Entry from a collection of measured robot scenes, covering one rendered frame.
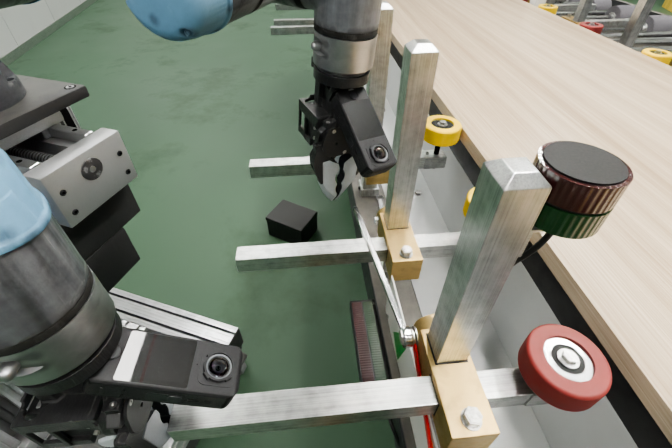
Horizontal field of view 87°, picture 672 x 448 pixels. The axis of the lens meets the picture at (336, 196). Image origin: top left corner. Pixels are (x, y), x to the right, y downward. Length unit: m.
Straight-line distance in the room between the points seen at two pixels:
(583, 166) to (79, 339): 0.36
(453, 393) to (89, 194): 0.56
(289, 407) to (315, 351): 0.99
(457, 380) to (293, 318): 1.10
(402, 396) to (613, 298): 0.28
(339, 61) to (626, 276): 0.45
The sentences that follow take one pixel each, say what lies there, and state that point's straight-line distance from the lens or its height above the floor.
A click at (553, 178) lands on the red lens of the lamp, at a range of 0.29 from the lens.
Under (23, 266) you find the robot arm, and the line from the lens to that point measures 0.25.
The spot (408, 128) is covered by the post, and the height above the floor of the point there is 1.03.
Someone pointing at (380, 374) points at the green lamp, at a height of 0.70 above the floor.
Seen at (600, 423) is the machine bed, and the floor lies 0.76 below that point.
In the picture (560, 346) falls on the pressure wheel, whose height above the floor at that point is 0.90.
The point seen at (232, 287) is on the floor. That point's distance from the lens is 1.63.
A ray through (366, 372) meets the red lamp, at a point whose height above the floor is 0.70.
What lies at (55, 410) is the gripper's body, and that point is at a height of 0.96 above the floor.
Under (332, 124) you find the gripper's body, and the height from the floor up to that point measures 1.05.
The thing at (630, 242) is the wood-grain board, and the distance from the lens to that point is 0.65.
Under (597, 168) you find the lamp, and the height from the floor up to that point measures 1.13.
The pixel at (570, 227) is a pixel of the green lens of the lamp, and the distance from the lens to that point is 0.31.
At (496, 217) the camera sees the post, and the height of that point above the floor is 1.10.
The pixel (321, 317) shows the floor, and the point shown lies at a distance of 1.49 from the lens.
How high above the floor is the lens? 1.27
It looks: 40 degrees down
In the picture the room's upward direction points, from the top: straight up
